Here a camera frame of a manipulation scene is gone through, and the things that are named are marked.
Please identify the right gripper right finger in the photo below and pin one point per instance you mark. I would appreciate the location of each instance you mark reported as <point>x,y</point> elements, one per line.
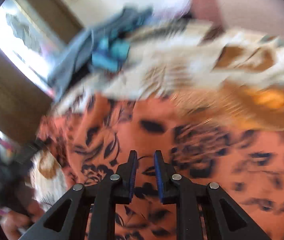
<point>203,211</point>

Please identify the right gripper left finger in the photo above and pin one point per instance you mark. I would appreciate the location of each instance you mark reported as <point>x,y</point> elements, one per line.
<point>88,212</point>

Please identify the orange black floral garment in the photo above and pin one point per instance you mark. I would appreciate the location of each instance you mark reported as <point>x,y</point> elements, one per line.
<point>248,164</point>

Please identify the cream leaf print blanket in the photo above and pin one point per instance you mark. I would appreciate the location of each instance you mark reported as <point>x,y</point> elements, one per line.
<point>227,78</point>

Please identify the grey blue cloth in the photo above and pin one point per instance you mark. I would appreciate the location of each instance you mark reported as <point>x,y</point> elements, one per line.
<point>78,52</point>

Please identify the brown door with glass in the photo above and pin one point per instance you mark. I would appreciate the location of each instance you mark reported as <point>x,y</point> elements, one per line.
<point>33,35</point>

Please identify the teal blue striped garment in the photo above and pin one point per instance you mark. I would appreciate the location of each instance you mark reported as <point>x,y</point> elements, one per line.
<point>110,55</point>

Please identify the pink bolster cushion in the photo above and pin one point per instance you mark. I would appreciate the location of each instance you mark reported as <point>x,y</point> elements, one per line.
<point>258,15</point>

